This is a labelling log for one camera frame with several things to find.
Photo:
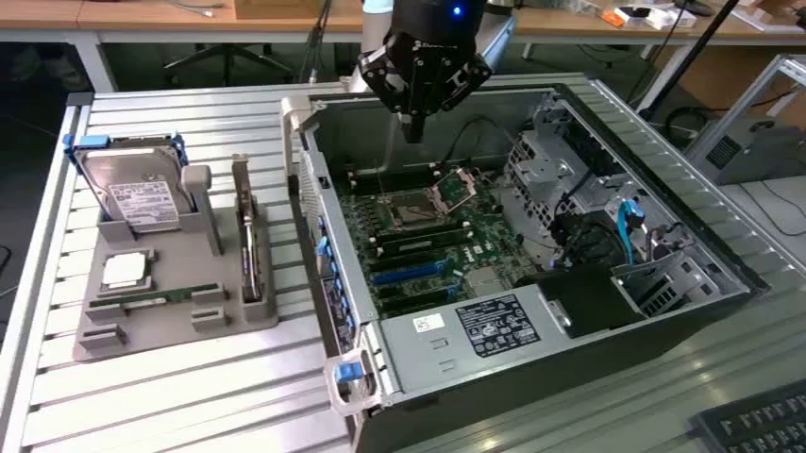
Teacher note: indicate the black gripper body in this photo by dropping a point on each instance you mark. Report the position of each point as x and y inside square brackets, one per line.
[433, 23]

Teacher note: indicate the graphics card with metal bracket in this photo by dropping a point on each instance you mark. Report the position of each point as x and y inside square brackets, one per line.
[248, 245]

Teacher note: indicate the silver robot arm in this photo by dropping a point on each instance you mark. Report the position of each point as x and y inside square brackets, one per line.
[372, 33]

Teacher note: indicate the metal socket cover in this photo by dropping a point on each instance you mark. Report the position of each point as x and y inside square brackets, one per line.
[456, 189]

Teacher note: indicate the perforated metal disk bay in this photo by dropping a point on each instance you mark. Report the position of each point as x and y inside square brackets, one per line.
[541, 174]

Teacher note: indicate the black office chair base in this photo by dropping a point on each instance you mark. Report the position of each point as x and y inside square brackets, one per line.
[228, 55]

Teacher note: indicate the orange box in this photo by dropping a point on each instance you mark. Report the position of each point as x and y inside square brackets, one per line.
[613, 18]

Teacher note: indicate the CPU socket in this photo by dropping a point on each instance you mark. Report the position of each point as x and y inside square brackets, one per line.
[412, 212]

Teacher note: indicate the white box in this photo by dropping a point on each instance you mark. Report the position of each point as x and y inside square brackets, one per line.
[660, 19]

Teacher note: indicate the green motherboard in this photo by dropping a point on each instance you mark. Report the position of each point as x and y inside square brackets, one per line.
[484, 236]

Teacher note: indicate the black RAM stick with label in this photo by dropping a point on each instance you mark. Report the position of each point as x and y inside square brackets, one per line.
[415, 245]

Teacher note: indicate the blue slot latch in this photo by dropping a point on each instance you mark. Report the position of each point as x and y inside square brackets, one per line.
[321, 246]

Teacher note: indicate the black round stand base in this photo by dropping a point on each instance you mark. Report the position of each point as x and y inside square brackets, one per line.
[691, 5]

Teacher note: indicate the long black expansion slot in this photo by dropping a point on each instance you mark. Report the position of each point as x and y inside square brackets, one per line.
[415, 296]
[412, 309]
[403, 262]

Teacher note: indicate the blue expansion slot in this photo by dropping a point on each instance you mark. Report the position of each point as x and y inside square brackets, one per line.
[405, 274]

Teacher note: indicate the black tripod pole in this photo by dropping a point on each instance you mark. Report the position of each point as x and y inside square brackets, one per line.
[723, 8]

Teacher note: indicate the grey chipset heatsink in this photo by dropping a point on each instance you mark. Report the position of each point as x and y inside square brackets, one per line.
[489, 285]

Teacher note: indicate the hard disk in blue carrier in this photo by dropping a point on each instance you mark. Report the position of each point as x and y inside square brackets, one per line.
[125, 179]

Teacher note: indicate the black air shroud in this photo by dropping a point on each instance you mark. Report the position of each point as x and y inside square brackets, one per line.
[585, 302]

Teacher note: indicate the grey parts rack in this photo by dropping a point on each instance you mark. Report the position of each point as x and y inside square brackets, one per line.
[176, 264]

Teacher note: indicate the slotted metal disk bay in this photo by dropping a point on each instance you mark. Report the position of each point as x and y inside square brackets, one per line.
[667, 283]

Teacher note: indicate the silver CPU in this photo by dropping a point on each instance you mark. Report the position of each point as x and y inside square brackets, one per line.
[125, 271]

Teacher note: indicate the green RAM stick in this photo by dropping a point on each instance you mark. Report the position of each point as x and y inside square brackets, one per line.
[157, 297]

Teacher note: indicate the grey power supply with label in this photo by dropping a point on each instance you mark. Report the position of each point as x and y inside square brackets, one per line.
[428, 358]

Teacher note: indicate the blue case release latch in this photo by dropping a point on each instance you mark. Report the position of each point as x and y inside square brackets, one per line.
[349, 373]

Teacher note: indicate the black and grey PC case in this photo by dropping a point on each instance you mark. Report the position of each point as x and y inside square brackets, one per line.
[565, 387]

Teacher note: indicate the black keyboard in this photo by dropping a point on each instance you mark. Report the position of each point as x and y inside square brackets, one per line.
[755, 424]

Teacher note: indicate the aluminium profile frame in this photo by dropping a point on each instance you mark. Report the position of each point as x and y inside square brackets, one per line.
[738, 101]

